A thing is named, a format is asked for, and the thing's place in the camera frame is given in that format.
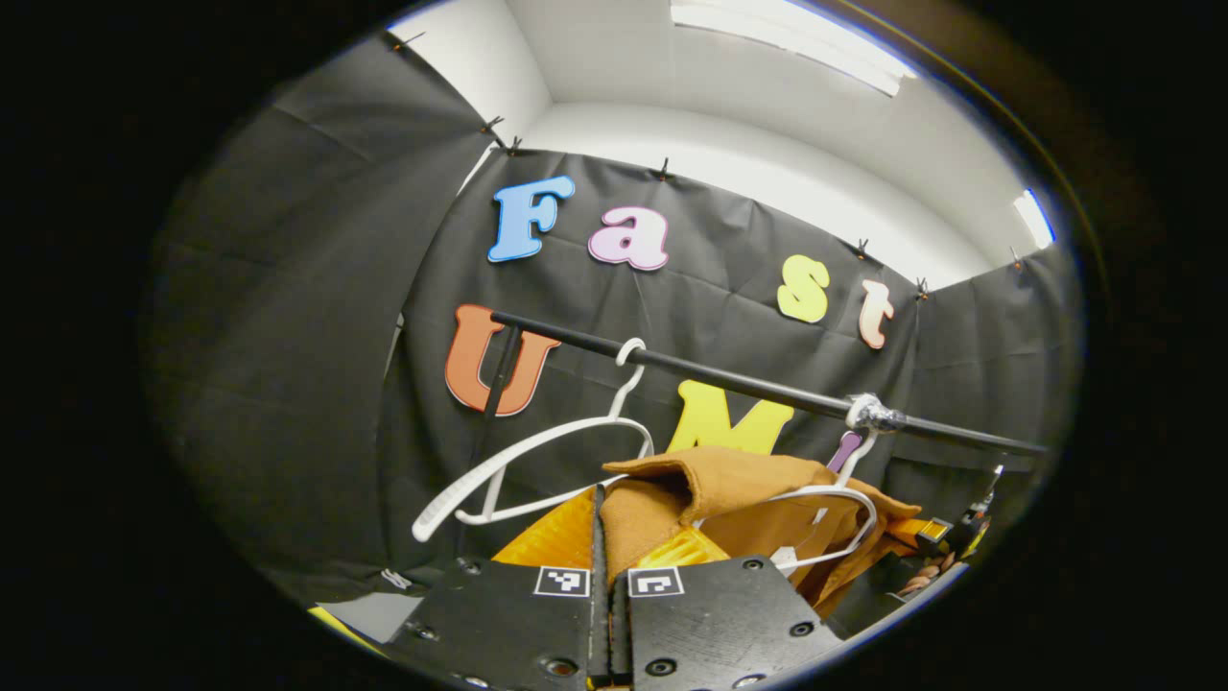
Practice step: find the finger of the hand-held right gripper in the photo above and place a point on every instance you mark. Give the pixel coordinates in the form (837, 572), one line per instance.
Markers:
(919, 533)

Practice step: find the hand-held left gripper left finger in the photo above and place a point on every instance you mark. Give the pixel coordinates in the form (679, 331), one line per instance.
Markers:
(601, 624)

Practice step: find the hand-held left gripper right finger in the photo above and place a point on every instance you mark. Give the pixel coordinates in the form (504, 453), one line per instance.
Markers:
(710, 624)

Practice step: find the brown jacket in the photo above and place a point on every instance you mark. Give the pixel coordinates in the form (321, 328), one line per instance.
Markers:
(729, 480)

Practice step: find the white yellow-rimmed laundry hamper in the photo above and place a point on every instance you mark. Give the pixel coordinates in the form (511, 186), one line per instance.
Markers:
(331, 622)

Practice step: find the white taped clothes hanger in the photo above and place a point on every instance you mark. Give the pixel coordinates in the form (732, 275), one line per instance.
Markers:
(868, 504)

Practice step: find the black clothes rack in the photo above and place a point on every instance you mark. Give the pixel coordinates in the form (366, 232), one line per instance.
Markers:
(729, 381)

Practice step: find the grey tape wrap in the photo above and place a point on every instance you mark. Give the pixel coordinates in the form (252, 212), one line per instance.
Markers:
(871, 413)

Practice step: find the small white clip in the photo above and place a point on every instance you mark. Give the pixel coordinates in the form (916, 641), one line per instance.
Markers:
(395, 579)

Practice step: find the small ceiling light panel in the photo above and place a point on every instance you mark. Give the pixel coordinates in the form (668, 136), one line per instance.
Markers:
(1034, 219)

